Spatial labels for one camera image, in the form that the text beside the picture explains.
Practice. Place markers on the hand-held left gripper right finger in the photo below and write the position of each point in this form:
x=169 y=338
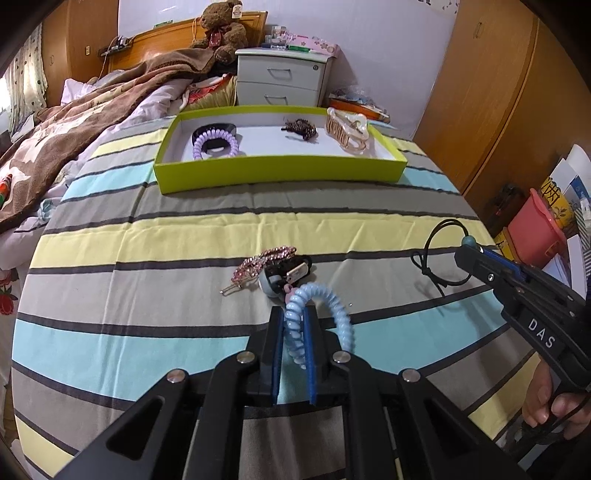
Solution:
x=310 y=357

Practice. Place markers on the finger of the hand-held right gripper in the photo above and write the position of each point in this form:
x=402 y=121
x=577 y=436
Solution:
x=531 y=277
x=491 y=279

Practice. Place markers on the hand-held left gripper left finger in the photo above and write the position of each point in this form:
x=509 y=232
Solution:
x=276 y=355

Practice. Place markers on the green cardboard box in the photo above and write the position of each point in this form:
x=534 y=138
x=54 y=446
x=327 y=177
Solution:
x=277 y=170

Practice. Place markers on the clear hair claw clip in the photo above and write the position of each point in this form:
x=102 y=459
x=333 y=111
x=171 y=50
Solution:
x=346 y=131

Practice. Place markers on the brown beaded hair clip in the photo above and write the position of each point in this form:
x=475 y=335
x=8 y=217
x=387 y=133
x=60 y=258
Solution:
x=300 y=128

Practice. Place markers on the black wristband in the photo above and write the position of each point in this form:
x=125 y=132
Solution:
x=228 y=128

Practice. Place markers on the person's right hand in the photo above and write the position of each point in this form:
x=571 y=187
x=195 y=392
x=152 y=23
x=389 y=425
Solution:
x=538 y=401

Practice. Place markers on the pink plastic bucket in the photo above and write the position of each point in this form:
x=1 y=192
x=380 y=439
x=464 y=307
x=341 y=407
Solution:
x=538 y=226

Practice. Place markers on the black white hair clip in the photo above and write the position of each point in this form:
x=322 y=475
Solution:
x=284 y=272

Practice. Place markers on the pink rhinestone hair clip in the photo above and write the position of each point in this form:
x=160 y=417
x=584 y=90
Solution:
x=258 y=270

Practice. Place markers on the striped bedsheet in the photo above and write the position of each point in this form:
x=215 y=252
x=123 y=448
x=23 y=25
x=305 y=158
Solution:
x=184 y=258

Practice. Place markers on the large wooden wardrobe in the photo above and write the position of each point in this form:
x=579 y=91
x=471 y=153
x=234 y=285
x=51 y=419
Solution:
x=498 y=92

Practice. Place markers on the orange box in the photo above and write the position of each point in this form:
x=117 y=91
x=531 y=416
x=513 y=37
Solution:
x=364 y=110

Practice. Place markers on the red and gold pillow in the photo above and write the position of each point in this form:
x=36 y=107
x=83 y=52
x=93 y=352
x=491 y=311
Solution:
x=207 y=91

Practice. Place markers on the grey nightstand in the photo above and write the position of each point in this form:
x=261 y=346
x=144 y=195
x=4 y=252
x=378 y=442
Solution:
x=281 y=78

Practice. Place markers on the pink floral box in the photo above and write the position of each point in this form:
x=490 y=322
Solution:
x=318 y=45

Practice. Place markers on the brown blanket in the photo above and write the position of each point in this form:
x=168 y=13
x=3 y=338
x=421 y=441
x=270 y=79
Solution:
x=92 y=110

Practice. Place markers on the brown teddy bear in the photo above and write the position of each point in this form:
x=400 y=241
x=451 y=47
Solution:
x=221 y=30

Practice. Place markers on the wooden headboard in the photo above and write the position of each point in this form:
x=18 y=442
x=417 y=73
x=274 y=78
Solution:
x=157 y=46

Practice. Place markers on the tall wooden wardrobe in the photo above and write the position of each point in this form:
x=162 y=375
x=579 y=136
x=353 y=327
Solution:
x=78 y=46

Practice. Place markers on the patterned curtain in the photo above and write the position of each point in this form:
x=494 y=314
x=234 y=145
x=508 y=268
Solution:
x=27 y=83

